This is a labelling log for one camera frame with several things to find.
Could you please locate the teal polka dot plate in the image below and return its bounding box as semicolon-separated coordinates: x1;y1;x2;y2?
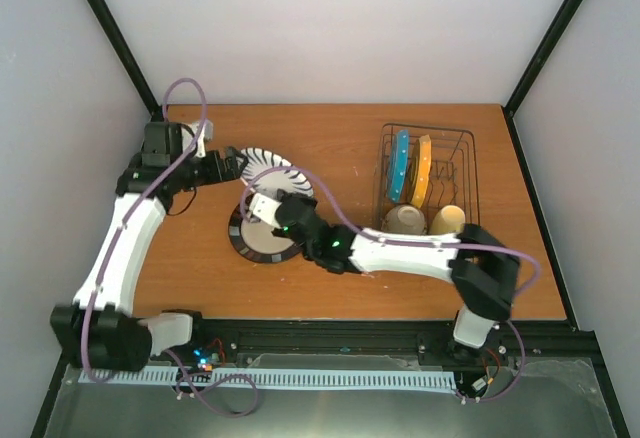
386;129;409;203

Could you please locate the dark wire dish rack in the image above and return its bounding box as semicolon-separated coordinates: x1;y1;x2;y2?
372;122;480;231

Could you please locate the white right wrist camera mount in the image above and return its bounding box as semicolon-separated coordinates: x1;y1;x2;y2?
249;193;281;228

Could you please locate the white slotted cable duct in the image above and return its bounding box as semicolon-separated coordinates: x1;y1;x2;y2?
108;365;456;394

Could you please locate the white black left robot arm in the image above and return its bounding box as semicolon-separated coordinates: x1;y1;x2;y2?
50;120;245;373

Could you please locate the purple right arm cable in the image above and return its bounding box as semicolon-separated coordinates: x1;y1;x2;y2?
239;166;544;405

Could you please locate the metal floor plate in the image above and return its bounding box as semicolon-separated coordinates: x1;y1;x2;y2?
43;355;619;437

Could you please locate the black aluminium frame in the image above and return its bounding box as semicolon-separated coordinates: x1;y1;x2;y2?
50;0;629;437

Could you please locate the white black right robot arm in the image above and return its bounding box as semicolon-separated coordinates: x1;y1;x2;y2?
274;191;520;350

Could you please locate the black striped plate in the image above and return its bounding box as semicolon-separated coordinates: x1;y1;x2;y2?
228;205;301;264

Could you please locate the yellow ceramic mug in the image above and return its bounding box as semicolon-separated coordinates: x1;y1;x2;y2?
429;205;466;235

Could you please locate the white blue striped plate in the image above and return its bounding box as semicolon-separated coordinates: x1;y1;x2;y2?
237;147;314;198

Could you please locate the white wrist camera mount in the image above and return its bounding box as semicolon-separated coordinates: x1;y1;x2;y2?
249;193;281;228
180;120;214;158

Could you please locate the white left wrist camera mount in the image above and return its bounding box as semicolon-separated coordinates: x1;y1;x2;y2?
180;120;214;158

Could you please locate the orange polka dot plate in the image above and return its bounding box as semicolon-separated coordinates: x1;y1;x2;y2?
408;135;432;208

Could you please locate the cream ceramic bowl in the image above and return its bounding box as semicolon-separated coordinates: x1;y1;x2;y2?
382;205;426;235

